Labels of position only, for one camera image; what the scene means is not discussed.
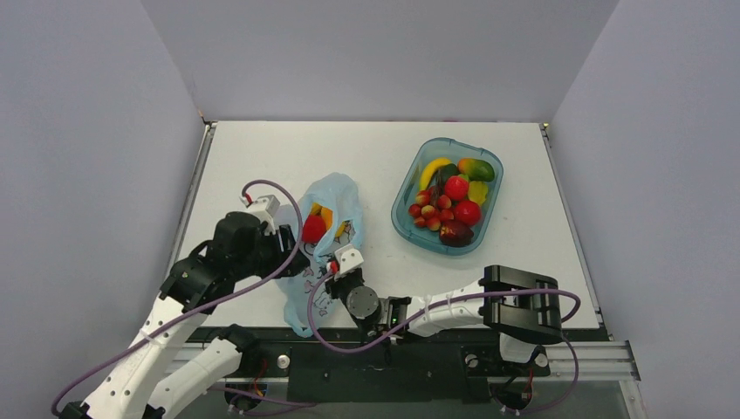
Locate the red fake apple from bag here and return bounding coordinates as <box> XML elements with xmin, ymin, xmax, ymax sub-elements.
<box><xmin>302</xmin><ymin>215</ymin><xmax>327</xmax><ymax>244</ymax></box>

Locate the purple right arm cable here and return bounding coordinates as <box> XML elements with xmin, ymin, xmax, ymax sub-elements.
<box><xmin>306</xmin><ymin>265</ymin><xmax>582</xmax><ymax>355</ymax></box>

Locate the green orange fake mango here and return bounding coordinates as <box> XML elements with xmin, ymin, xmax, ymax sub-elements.
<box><xmin>457</xmin><ymin>158</ymin><xmax>496</xmax><ymax>182</ymax></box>

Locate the teal plastic fruit tray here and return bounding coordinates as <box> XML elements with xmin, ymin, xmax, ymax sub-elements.
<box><xmin>391</xmin><ymin>138</ymin><xmax>504</xmax><ymax>256</ymax></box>

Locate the orange yellow fake fruit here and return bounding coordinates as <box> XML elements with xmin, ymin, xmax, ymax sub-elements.
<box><xmin>319</xmin><ymin>207</ymin><xmax>333</xmax><ymax>231</ymax></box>

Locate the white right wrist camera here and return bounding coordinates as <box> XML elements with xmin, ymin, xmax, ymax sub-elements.
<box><xmin>334</xmin><ymin>244</ymin><xmax>364</xmax><ymax>278</ymax></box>

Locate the yellow fake starfruit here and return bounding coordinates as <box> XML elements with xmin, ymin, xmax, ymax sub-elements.
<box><xmin>467</xmin><ymin>181</ymin><xmax>489</xmax><ymax>207</ymax></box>

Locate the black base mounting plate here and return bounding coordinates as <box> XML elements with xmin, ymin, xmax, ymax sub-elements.
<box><xmin>190</xmin><ymin>326</ymin><xmax>608</xmax><ymax>405</ymax></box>

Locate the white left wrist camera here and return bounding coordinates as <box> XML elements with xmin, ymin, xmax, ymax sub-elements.
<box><xmin>244</xmin><ymin>195</ymin><xmax>280</xmax><ymax>234</ymax></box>

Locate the yellow fake banana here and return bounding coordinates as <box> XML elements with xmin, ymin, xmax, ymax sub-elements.
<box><xmin>419</xmin><ymin>157</ymin><xmax>452</xmax><ymax>190</ymax></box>

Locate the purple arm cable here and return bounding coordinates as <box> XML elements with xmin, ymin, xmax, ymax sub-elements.
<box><xmin>306</xmin><ymin>265</ymin><xmax>582</xmax><ymax>355</ymax></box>
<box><xmin>51</xmin><ymin>179</ymin><xmax>305</xmax><ymax>417</ymax></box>

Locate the fake cherry bunch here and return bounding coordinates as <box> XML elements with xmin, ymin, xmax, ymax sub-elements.
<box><xmin>408</xmin><ymin>186</ymin><xmax>454</xmax><ymax>232</ymax></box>

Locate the dark red fake fruit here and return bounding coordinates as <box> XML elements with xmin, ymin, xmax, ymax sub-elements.
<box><xmin>439</xmin><ymin>220</ymin><xmax>474</xmax><ymax>248</ymax></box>

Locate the red fake strawberry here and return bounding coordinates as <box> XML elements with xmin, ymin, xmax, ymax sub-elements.
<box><xmin>443</xmin><ymin>175</ymin><xmax>469</xmax><ymax>202</ymax></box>

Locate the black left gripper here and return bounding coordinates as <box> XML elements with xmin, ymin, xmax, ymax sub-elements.
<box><xmin>235</xmin><ymin>223</ymin><xmax>310</xmax><ymax>279</ymax></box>

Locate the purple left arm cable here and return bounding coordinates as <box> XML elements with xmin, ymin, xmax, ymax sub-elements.
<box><xmin>51</xmin><ymin>179</ymin><xmax>305</xmax><ymax>417</ymax></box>

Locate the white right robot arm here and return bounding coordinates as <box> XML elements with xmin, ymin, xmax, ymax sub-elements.
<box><xmin>322</xmin><ymin>265</ymin><xmax>570</xmax><ymax>373</ymax></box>

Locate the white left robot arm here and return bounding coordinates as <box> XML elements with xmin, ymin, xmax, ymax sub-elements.
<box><xmin>51</xmin><ymin>211</ymin><xmax>308</xmax><ymax>418</ymax></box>

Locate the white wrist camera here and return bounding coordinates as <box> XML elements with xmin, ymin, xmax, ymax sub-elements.
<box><xmin>334</xmin><ymin>244</ymin><xmax>364</xmax><ymax>278</ymax></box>
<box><xmin>244</xmin><ymin>195</ymin><xmax>280</xmax><ymax>234</ymax></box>

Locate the light blue plastic bag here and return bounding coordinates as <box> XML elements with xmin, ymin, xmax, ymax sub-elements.
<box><xmin>274</xmin><ymin>173</ymin><xmax>365</xmax><ymax>338</ymax></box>

